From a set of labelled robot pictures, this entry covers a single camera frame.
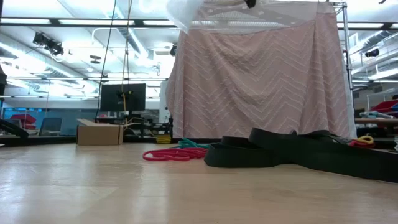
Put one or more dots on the clear plastic bag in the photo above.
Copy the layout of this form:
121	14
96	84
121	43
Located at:
183	14

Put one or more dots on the teal rubber band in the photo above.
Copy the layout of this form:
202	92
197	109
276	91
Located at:
199	146
186	141

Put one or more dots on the red rubber band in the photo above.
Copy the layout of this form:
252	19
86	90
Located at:
145	156
196	152

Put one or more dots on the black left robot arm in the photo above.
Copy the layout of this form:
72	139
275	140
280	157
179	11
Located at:
2	81

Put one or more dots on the wide black rubber band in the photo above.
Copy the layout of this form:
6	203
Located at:
236	158
342	161

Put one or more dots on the metal garment rack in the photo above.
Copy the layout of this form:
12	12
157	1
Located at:
347	46

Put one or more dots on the pink chevron cloth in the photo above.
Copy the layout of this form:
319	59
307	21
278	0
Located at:
311	93

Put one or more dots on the black computer monitor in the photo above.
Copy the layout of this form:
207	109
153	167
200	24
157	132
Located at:
122	97

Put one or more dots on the black desk with equipment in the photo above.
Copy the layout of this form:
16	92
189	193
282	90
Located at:
149	127

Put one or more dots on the black spool yellow winding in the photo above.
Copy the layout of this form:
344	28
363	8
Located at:
163	139

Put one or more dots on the pale folded cloth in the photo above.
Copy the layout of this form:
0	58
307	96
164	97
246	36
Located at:
374	114

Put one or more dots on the red storage bins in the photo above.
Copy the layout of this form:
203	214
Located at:
385	105

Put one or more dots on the wooden workbench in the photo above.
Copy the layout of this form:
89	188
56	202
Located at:
376	122

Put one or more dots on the thick yellow band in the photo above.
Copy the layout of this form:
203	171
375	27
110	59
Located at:
365	137

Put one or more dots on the thick red band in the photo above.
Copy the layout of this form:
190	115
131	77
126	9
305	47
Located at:
360	144

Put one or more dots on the small open cardboard box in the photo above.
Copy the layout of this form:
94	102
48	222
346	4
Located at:
99	135

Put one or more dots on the black ceiling spotlight cluster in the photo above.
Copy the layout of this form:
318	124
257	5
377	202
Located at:
53	46

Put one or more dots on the grey office chair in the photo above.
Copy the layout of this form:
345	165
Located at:
51	126

